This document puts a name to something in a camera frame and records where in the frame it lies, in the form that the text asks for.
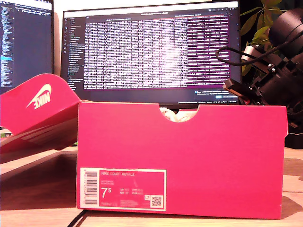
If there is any green leafy plant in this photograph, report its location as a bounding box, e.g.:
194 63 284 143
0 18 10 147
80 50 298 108
240 0 303 76

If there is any red Nike shoebox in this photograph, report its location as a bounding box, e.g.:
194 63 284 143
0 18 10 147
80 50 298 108
0 73 288 220

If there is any black table cable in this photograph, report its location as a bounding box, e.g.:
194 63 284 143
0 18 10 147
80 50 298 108
67 209 87 227

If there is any grey camera box with bracket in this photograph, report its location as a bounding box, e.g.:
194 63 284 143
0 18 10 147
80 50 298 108
241 45 279 76

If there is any large computer monitor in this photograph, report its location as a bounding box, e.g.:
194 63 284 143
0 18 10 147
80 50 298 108
60 1 243 111

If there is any white and green box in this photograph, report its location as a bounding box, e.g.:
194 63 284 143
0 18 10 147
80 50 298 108
0 126 11 140

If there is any small dark computer monitor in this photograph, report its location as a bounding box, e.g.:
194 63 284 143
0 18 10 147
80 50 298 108
0 0 54 95

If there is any white wrapping paper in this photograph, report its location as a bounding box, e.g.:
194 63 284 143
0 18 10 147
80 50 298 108
159 106 198 123

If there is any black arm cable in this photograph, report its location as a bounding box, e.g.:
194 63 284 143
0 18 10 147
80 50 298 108
215 30 303 67

